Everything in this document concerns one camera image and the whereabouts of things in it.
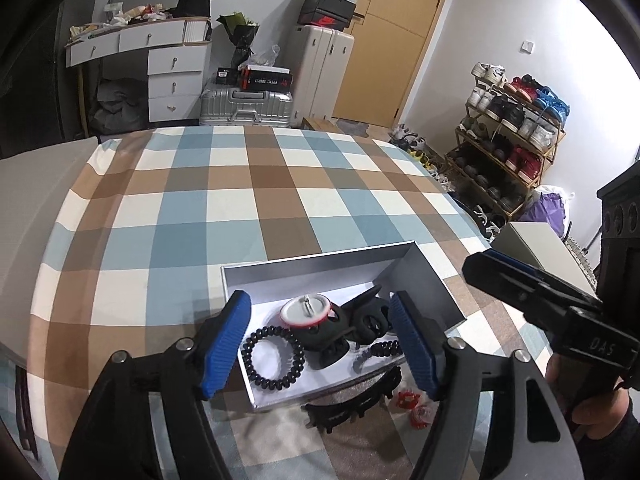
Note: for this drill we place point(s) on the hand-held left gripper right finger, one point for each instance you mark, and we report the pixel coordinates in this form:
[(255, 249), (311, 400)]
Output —
[(415, 345)]

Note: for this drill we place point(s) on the small black box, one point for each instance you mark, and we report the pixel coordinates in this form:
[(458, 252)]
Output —
[(226, 76)]

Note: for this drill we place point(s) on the white light switch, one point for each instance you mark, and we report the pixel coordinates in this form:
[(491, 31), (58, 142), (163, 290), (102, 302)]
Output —
[(527, 46)]

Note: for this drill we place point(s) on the clutter of papers and packets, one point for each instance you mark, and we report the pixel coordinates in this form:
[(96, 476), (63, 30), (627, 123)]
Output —
[(120, 15)]

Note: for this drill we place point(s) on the black toothed hair clip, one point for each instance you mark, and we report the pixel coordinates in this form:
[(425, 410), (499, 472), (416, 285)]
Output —
[(350, 402)]

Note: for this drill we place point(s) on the silver rectangular box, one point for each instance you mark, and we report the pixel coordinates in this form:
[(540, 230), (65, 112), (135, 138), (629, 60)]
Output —
[(430, 280)]

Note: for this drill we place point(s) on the black and red shoe box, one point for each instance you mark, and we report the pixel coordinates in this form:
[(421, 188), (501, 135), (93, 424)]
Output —
[(325, 20)]

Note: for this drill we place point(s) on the grey floor rag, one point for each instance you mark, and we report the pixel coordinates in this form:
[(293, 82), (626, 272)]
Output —
[(355, 127)]

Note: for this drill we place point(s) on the wooden shoe rack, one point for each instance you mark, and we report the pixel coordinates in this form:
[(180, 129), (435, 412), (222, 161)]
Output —
[(462, 132)]

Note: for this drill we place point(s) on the silver ribbed suitcase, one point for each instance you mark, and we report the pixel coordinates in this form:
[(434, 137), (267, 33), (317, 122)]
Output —
[(240, 107)]

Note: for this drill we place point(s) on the grey storage box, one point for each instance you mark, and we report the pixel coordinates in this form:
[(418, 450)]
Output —
[(540, 250)]

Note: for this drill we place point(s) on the white dressing desk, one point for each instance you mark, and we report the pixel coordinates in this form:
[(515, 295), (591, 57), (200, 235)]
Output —
[(170, 60)]

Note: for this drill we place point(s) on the dark grey shoe box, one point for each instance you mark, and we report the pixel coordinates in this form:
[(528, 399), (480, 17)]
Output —
[(327, 4)]

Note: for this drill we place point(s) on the wooden door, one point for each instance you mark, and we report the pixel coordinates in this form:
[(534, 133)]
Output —
[(390, 60)]

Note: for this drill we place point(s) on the clear plastic bag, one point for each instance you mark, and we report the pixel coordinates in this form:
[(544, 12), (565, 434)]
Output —
[(267, 55)]

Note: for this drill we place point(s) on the person's right forearm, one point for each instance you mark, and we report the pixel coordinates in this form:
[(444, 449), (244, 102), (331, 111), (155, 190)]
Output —
[(615, 445)]

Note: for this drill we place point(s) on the black red flat box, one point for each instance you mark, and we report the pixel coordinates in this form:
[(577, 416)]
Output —
[(265, 80)]

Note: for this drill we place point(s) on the purple bag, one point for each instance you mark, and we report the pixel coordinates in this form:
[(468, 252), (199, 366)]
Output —
[(542, 217)]

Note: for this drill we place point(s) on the grey cloth bundle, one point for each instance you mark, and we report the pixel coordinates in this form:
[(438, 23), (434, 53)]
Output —
[(120, 107)]

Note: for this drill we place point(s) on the checked tablecloth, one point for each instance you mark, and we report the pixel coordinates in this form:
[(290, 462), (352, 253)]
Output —
[(200, 210)]

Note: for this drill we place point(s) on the dark tall cabinet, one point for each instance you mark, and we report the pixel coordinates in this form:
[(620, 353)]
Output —
[(35, 85)]

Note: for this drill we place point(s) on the black hair claw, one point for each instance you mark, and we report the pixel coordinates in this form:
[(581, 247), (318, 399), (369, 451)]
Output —
[(370, 317)]

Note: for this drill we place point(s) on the white plastic bag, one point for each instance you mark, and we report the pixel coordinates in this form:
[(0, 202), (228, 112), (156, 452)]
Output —
[(557, 194)]

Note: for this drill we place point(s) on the bouquet in black wrap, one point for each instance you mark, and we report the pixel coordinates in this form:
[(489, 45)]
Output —
[(240, 35)]

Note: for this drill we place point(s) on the pile of sneakers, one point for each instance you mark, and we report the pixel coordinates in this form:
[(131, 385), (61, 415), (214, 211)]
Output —
[(417, 152)]

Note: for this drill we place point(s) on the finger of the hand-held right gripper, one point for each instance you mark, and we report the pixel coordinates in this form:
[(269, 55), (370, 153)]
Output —
[(505, 285), (550, 276)]

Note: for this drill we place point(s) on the shoe rack with shoes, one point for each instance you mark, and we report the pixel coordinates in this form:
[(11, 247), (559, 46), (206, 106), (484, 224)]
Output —
[(510, 120)]

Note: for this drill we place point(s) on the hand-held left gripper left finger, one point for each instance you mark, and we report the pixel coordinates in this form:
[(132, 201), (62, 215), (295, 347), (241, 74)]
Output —
[(225, 345)]

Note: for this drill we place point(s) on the person's right hand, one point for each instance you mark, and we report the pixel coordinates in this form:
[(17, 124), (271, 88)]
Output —
[(590, 405)]

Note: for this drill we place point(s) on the white upright suitcase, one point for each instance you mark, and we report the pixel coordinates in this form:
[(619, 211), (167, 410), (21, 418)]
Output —
[(320, 75)]

